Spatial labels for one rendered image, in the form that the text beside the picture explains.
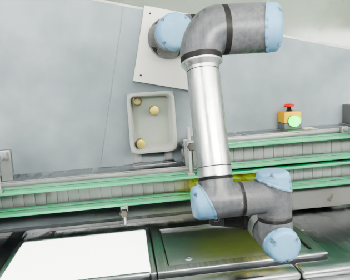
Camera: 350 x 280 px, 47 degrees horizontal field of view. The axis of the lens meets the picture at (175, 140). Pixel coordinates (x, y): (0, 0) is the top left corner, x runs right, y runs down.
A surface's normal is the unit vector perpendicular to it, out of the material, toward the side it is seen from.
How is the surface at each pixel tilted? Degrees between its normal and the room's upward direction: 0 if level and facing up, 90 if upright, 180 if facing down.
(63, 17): 0
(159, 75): 0
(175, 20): 8
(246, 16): 16
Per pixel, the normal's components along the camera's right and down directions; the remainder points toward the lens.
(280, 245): 0.12, 0.12
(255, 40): 0.14, 0.66
